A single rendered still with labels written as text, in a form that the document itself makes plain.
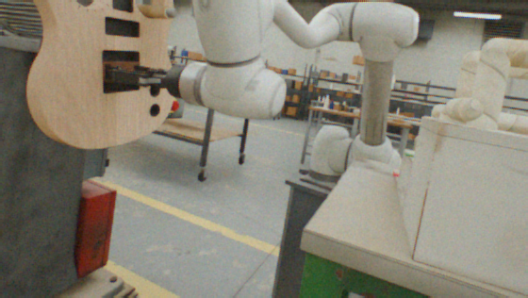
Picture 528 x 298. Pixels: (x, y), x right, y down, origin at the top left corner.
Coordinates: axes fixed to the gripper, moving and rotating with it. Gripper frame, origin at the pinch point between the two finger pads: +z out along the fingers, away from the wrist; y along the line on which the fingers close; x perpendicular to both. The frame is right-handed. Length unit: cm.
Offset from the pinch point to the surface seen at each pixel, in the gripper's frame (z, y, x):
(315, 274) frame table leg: -55, -16, -20
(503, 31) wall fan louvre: -381, 1137, 158
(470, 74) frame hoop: -71, -2, 8
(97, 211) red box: 32, 14, -55
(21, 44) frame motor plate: 32.9, -4.3, 3.4
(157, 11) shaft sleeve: -2.0, 8.0, 15.3
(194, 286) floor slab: 20, 55, -117
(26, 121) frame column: 33.2, -4.1, -17.8
